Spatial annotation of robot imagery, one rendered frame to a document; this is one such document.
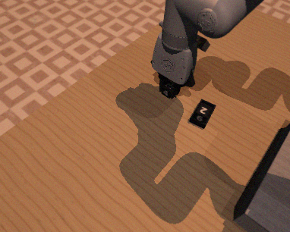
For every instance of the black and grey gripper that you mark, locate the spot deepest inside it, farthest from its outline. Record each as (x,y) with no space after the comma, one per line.
(169,64)

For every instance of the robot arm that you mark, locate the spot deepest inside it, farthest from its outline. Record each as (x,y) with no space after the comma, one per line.
(213,18)

